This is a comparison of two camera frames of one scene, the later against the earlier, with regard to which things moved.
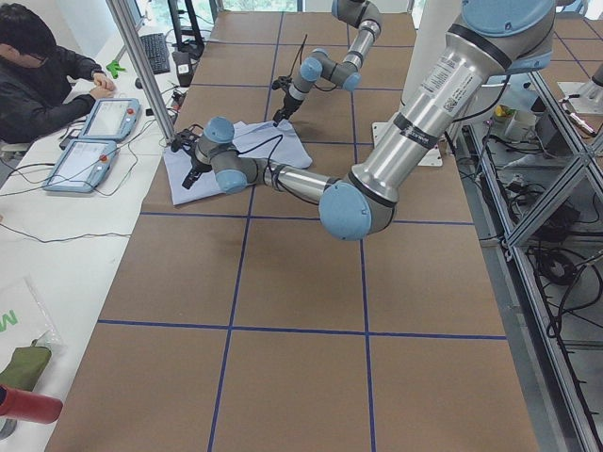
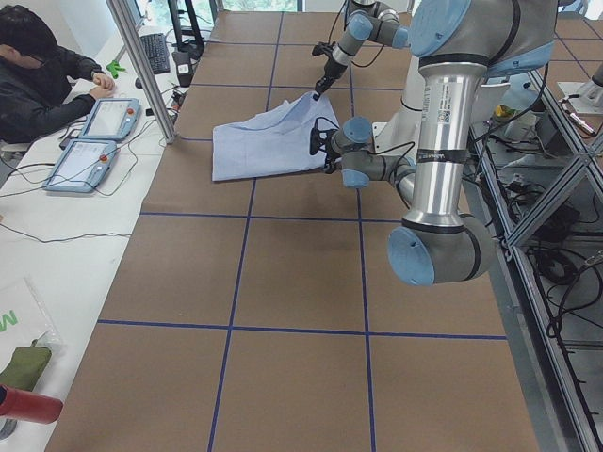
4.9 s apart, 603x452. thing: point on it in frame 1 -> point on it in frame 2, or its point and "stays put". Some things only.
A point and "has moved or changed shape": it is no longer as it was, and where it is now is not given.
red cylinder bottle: [30, 407] stays put
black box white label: [184, 66] stays put
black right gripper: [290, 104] -> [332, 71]
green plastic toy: [114, 68] stays put
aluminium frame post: [119, 10] stays put
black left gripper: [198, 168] -> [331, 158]
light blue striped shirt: [271, 141] has moved or changed shape
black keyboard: [156, 49] stays put
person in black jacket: [34, 72] stays put
